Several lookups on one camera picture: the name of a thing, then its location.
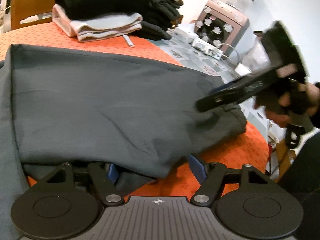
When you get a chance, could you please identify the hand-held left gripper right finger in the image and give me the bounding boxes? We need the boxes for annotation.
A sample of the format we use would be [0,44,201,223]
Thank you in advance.
[189,154,273,207]

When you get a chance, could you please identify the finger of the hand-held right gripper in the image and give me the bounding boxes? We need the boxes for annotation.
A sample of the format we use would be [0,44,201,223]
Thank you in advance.
[196,86,241,113]
[212,78,245,95]

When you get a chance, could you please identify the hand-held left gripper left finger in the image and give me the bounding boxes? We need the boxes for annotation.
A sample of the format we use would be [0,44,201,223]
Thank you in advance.
[37,162,125,207]

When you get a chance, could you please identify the grey pants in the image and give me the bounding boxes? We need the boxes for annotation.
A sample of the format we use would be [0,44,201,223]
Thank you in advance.
[0,44,248,240]

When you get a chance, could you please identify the dark grey folded clothes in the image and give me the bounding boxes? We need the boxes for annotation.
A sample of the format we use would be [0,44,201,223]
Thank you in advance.
[140,0,184,41]

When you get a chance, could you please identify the person's right hand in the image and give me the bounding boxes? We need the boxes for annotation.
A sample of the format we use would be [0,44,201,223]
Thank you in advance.
[254,79,320,130]

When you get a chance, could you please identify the white power adapter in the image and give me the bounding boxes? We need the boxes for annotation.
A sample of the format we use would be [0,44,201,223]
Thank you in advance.
[235,64,252,77]

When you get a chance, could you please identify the orange patterned table mat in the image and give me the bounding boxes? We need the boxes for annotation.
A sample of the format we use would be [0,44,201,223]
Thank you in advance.
[0,21,270,200]

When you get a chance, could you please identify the white power strip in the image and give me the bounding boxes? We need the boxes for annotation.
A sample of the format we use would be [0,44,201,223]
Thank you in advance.
[191,38,223,60]
[172,26,197,43]

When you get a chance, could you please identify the green tiled table cover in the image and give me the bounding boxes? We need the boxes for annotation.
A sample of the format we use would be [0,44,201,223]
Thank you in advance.
[156,22,250,85]

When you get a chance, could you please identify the pink water dispenser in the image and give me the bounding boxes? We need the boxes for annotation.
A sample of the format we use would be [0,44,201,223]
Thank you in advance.
[194,0,250,53]

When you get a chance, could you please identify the wooden chair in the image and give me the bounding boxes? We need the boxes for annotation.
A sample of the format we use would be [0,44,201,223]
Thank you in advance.
[10,0,55,30]
[265,120,298,183]

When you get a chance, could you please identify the person's dark clothing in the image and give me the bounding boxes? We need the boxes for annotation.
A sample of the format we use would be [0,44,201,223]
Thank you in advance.
[277,130,320,240]

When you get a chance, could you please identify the pale folded garment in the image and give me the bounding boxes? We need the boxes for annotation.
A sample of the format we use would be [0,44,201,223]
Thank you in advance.
[52,4,143,48]

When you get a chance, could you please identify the black folded garment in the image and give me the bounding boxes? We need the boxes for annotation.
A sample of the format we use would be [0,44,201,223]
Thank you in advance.
[54,0,153,20]

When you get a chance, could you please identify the white shelf cabinet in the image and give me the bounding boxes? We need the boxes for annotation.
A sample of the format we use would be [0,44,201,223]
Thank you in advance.
[0,0,13,34]

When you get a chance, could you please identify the black wrist strap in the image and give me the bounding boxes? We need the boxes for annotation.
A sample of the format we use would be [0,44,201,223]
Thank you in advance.
[285,114,315,150]

